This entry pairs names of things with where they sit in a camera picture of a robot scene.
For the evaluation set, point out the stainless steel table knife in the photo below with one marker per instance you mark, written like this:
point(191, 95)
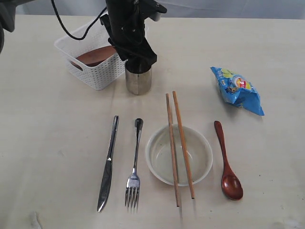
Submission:
point(107, 174)

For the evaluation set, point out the brown wooden chopstick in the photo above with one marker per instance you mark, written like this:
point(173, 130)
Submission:
point(173, 151)
point(183, 143)

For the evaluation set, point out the floral ceramic bowl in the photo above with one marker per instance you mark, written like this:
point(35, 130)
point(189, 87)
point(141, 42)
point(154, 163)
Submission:
point(159, 158)

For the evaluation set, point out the blue snack chip bag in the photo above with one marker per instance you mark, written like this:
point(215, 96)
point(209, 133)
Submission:
point(237, 91)

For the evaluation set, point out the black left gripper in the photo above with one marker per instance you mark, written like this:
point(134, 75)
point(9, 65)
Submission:
point(127, 35)

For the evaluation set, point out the shiny metal cup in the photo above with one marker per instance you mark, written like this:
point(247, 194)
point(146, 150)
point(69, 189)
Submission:
point(138, 83)

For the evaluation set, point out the stainless steel fork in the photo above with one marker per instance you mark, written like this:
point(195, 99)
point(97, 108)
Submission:
point(133, 182)

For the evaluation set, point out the white woven plastic basket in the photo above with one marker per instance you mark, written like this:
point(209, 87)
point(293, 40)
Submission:
point(97, 77)

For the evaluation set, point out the dark spoon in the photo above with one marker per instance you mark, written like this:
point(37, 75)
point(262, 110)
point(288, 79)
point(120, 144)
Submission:
point(230, 183)

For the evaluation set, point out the brown wooden plate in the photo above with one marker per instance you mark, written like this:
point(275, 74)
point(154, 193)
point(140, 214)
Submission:
point(97, 56)

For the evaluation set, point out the brown wooden chopstick front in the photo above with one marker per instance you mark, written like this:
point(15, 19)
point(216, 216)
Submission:
point(183, 143)

